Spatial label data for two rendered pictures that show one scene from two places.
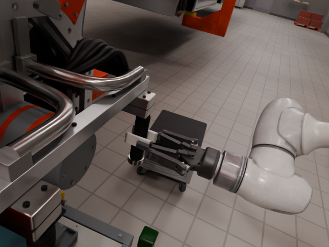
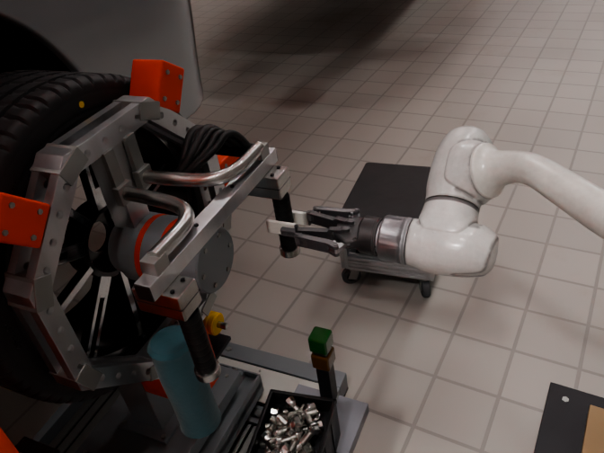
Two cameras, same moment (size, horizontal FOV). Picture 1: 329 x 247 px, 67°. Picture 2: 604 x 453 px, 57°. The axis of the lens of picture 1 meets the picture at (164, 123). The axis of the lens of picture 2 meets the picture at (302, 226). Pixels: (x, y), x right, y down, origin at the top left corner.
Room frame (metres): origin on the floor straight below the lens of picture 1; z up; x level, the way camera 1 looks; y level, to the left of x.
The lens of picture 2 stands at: (-0.38, -0.25, 1.49)
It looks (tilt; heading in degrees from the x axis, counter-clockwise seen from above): 36 degrees down; 17
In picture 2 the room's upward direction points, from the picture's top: 9 degrees counter-clockwise
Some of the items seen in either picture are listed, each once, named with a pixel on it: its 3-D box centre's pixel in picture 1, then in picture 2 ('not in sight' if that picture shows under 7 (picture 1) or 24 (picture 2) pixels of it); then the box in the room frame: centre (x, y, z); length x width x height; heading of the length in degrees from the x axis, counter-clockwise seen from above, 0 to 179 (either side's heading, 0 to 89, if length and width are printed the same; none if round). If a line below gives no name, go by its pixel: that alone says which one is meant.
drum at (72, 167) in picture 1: (36, 141); (171, 251); (0.39, 0.25, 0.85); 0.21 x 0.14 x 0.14; 78
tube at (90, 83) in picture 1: (88, 53); (199, 146); (0.47, 0.18, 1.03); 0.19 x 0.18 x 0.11; 78
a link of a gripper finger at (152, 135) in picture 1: (144, 133); (291, 216); (0.54, 0.05, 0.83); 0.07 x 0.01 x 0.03; 77
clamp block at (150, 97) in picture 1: (134, 99); (264, 180); (0.52, 0.08, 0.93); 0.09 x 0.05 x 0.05; 78
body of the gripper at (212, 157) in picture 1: (198, 159); (358, 233); (0.48, -0.10, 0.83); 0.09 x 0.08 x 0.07; 78
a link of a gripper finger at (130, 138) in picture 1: (137, 141); (282, 227); (0.50, 0.05, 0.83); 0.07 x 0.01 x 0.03; 78
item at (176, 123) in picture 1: (172, 148); (395, 226); (1.39, -0.10, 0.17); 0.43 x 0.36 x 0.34; 171
